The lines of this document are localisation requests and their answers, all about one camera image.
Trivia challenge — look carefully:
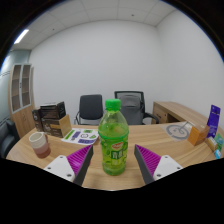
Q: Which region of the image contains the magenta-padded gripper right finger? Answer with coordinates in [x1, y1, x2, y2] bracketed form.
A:
[133, 143, 184, 185]

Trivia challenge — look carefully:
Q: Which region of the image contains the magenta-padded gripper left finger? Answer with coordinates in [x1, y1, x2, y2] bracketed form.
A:
[43, 144, 95, 187]

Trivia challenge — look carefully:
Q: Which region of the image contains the green drink bottle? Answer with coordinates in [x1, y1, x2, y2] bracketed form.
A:
[97, 98, 130, 177]

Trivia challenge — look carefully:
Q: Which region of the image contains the white and brown mug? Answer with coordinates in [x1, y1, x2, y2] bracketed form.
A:
[28, 131, 52, 159]

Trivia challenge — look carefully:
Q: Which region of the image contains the printed paper sheet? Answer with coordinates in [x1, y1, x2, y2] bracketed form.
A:
[61, 127, 100, 146]

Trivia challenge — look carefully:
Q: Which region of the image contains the sheet with round print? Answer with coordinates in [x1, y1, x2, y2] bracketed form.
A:
[163, 121, 194, 141]

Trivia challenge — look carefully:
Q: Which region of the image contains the brown and black carton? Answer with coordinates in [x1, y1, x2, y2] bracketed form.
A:
[41, 114, 73, 139]

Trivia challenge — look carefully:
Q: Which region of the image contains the orange-brown small box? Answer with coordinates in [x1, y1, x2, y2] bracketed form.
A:
[187, 123, 211, 147]

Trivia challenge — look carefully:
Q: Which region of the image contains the black mesh office chair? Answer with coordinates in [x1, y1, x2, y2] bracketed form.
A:
[114, 90, 160, 126]

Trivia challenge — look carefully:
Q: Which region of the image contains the small tan box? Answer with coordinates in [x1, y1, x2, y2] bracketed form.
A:
[206, 137, 218, 153]

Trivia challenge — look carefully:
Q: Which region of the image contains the small dark brown box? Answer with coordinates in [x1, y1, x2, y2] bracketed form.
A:
[31, 108, 44, 132]

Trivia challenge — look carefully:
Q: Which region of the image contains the wooden side desk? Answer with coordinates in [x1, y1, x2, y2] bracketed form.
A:
[151, 101, 216, 127]

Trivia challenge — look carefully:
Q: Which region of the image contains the small blue box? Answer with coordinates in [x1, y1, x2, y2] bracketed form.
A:
[213, 148, 223, 160]

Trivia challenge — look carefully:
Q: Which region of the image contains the small green box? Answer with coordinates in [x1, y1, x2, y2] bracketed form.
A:
[213, 133, 224, 151]

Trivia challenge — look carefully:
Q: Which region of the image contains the wooden cabinet with shelves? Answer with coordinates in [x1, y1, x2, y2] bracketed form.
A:
[7, 63, 36, 139]

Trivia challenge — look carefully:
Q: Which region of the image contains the black leather sofa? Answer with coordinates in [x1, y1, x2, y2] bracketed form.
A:
[0, 119, 20, 159]

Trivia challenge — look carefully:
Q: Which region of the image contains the grey backpack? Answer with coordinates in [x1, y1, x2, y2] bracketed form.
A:
[119, 94, 145, 126]

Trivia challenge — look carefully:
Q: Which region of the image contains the purple upright box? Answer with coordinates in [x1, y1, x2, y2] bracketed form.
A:
[206, 104, 222, 139]

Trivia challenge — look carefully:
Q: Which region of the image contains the ceiling light panel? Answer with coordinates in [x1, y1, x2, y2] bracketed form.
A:
[13, 28, 30, 45]

